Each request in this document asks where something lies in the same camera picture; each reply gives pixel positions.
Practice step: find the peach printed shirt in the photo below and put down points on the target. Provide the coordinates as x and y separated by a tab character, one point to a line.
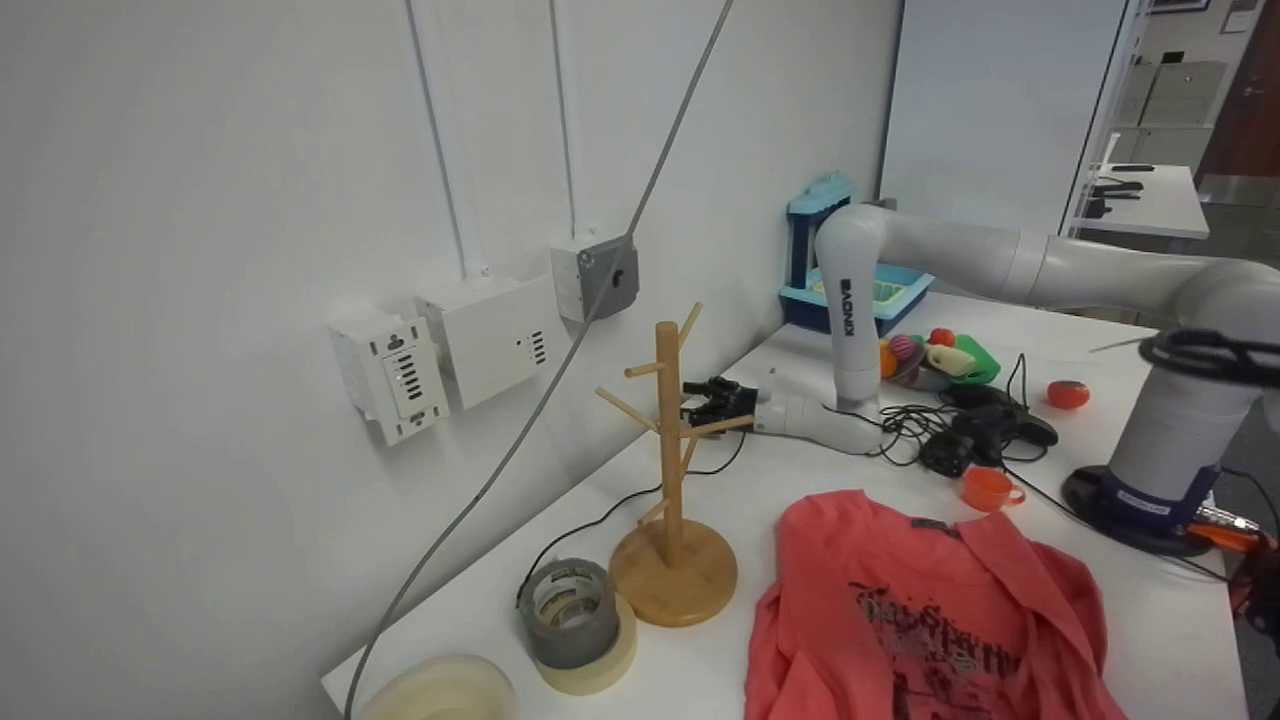
889	617

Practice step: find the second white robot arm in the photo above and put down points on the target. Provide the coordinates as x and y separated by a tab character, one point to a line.
1208	362

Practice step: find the small black table clamp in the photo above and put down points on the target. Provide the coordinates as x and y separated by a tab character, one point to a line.
719	405

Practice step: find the blue plastic bin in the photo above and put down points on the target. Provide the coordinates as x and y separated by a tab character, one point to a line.
804	290

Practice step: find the wooden mug tree stand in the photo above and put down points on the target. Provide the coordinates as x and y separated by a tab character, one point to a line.
669	565

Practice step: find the cream tape roll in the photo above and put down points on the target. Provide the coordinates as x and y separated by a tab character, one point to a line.
596	674

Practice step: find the pile of toy fruit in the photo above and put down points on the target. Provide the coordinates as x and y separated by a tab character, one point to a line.
939	362

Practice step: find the orange cup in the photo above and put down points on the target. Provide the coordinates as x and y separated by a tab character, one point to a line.
990	489

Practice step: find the cream bowl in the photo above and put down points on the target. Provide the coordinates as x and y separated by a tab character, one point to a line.
445	690

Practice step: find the grey wall junction box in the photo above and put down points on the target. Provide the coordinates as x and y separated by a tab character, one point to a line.
592	283

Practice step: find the white wall socket box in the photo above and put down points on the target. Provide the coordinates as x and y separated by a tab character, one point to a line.
493	334

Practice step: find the white wall outlet box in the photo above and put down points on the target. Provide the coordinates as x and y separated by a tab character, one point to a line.
388	368

